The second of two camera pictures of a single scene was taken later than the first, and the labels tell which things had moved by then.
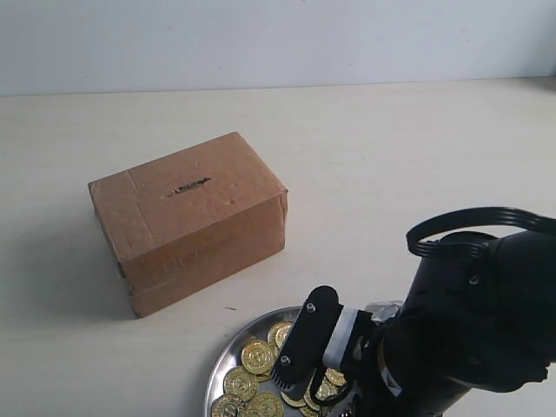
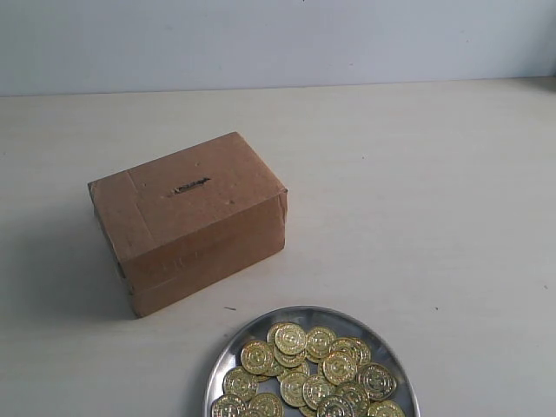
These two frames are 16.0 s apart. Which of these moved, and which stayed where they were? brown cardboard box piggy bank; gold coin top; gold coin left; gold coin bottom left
Moved: gold coin top
Stayed: gold coin left; brown cardboard box piggy bank; gold coin bottom left
